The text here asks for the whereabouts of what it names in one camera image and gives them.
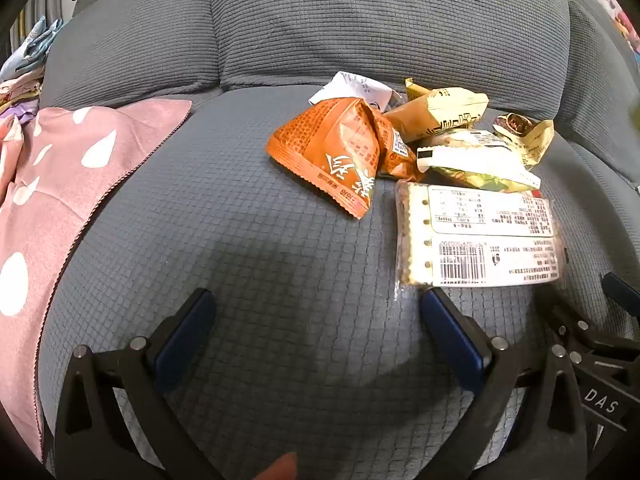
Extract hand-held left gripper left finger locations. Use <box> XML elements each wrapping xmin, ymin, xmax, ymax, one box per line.
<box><xmin>54</xmin><ymin>287</ymin><xmax>236</xmax><ymax>480</ymax></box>

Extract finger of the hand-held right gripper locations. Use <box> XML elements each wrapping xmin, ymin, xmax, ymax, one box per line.
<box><xmin>532</xmin><ymin>290</ymin><xmax>640</xmax><ymax>361</ymax></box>
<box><xmin>601</xmin><ymin>272</ymin><xmax>640</xmax><ymax>313</ymax></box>

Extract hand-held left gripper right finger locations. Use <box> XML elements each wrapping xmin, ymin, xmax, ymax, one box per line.
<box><xmin>419</xmin><ymin>287</ymin><xmax>588</xmax><ymax>480</ymax></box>

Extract clear cracker packet white labels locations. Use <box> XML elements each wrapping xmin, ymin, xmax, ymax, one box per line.
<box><xmin>392</xmin><ymin>180</ymin><xmax>568</xmax><ymax>291</ymax></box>

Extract green and white snack packet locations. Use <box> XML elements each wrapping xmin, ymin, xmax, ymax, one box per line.
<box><xmin>416</xmin><ymin>129</ymin><xmax>542</xmax><ymax>195</ymax></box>

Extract yellow snack packet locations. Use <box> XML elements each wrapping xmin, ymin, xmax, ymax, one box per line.
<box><xmin>385</xmin><ymin>78</ymin><xmax>490</xmax><ymax>145</ymax></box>

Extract orange snack packet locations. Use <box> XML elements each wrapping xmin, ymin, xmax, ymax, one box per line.
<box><xmin>265</xmin><ymin>96</ymin><xmax>426</xmax><ymax>221</ymax></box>

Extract person's left hand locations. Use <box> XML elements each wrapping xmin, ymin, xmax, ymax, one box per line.
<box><xmin>252</xmin><ymin>451</ymin><xmax>301</xmax><ymax>480</ymax></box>

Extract grey sofa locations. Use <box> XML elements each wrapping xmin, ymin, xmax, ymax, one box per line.
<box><xmin>30</xmin><ymin>0</ymin><xmax>640</xmax><ymax>480</ymax></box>

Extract brown and cream snack packet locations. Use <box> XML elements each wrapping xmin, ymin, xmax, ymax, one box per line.
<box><xmin>492</xmin><ymin>112</ymin><xmax>555</xmax><ymax>170</ymax></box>

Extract pink white-spotted cloth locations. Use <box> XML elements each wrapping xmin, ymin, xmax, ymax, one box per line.
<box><xmin>0</xmin><ymin>99</ymin><xmax>193</xmax><ymax>463</ymax></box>

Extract grey sofa back cushion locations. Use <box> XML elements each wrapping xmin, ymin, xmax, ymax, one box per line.
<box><xmin>40</xmin><ymin>0</ymin><xmax>223</xmax><ymax>111</ymax></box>
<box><xmin>535</xmin><ymin>0</ymin><xmax>640</xmax><ymax>181</ymax></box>
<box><xmin>207</xmin><ymin>0</ymin><xmax>571</xmax><ymax>93</ymax></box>

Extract colourful printed cloth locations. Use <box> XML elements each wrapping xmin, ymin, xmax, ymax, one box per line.
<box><xmin>582</xmin><ymin>0</ymin><xmax>640</xmax><ymax>53</ymax></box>

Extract pile of colourful clothes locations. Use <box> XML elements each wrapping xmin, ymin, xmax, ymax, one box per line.
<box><xmin>0</xmin><ymin>17</ymin><xmax>66</xmax><ymax>126</ymax></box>

